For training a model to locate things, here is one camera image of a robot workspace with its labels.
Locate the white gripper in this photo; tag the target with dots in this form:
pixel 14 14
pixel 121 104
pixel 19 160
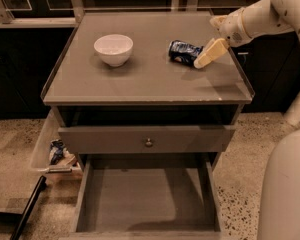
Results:
pixel 234 28

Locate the blue pepsi can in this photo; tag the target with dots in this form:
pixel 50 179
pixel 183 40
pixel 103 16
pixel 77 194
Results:
pixel 183 52

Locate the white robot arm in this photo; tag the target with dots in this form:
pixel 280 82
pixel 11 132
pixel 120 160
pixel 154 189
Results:
pixel 279 217

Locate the grey drawer cabinet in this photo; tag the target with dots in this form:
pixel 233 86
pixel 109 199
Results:
pixel 148 89

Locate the grey top drawer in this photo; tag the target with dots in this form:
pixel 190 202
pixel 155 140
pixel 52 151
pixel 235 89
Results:
pixel 131 139

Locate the round metal drawer knob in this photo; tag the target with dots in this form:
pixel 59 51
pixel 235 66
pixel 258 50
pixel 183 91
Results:
pixel 148 142

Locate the open grey middle drawer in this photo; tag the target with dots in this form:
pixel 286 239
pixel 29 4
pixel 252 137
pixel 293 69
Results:
pixel 147 197

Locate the white ceramic bowl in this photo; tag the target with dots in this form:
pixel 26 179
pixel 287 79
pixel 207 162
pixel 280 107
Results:
pixel 114 49

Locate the blue snack bag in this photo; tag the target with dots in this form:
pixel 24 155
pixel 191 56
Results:
pixel 56 151

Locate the clear plastic bin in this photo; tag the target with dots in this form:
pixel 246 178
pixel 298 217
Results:
pixel 40 160

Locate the black pole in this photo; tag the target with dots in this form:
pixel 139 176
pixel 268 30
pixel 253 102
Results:
pixel 22 221

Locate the right cabinet handle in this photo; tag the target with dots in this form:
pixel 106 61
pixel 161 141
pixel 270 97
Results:
pixel 242 57

